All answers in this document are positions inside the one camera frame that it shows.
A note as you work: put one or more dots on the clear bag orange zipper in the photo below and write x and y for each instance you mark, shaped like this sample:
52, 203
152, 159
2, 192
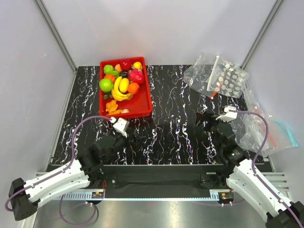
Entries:
197, 75

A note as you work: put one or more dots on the dark purple toy mangosteen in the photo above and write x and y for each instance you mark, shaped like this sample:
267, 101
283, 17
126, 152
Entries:
123, 74

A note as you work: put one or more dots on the green toy apple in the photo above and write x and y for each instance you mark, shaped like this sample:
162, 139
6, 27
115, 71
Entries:
106, 85

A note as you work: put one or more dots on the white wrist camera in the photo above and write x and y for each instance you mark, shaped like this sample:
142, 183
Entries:
120, 125
229, 114

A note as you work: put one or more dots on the pink toy garlic clove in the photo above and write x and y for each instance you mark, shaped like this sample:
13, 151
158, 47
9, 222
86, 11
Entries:
125, 111

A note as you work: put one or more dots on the peach toy fruit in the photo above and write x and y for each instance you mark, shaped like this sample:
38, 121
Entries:
118, 68

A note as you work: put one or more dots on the clear bags blue red zippers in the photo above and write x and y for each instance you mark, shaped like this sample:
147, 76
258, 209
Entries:
250, 129

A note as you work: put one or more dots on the orange toy orange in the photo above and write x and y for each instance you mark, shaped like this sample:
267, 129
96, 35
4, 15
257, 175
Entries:
133, 88

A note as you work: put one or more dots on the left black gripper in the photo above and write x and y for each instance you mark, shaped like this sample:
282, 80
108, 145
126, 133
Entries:
128, 145

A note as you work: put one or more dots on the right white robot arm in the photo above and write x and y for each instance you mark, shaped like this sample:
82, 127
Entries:
242, 175

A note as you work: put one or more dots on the polka dot zip bag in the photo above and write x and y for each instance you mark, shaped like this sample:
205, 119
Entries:
226, 78

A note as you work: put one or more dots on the yellow toy banana bunch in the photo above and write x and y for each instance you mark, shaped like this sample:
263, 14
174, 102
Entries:
117, 95

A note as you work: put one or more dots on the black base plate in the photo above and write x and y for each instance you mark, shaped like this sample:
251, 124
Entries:
157, 181

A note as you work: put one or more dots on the pink toy dragon fruit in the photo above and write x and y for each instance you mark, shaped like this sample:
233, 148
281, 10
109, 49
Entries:
136, 75

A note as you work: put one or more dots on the red plastic tray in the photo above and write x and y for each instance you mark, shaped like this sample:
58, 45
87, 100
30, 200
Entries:
140, 105

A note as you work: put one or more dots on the orange toy ginger root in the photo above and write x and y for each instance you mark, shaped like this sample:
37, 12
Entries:
112, 108

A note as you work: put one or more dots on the dark red toy apple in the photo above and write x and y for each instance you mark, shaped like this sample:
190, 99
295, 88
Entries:
125, 64

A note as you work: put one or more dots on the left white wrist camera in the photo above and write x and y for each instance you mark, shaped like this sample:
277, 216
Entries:
120, 125

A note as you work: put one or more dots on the yellow toy mango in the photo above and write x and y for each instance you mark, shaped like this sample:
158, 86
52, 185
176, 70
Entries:
123, 86

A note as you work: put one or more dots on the yellow toy lemon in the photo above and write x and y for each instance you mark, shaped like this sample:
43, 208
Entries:
138, 65

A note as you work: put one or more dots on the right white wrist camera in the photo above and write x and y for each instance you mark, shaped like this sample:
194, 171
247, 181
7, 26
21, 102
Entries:
229, 114

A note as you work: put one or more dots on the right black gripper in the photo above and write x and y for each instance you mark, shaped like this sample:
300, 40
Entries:
207, 117

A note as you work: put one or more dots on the orange toy pumpkin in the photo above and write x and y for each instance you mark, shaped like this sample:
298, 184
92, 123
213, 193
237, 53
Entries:
111, 77

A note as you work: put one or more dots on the green toy pepper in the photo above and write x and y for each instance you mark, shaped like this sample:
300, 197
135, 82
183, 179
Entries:
108, 69

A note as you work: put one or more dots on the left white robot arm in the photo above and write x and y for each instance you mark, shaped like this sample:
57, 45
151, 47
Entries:
86, 170

